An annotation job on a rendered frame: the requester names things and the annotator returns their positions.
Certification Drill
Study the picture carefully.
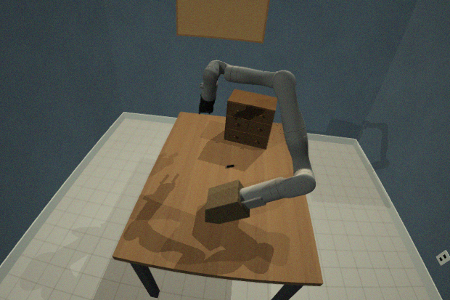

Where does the dark brown drawer front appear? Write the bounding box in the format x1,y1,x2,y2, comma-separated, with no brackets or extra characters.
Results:
246,133,268,149
227,102,250,119
226,115,248,131
247,121,271,137
250,107,274,124
225,129,246,144

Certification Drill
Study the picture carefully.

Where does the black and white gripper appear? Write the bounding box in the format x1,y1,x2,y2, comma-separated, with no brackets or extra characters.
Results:
199,84,217,114

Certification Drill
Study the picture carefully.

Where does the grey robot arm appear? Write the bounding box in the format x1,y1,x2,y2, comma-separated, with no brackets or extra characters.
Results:
202,60,316,210

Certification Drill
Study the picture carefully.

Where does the brown wooden chest of drawers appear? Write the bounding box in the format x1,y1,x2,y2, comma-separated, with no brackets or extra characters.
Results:
226,89,277,145

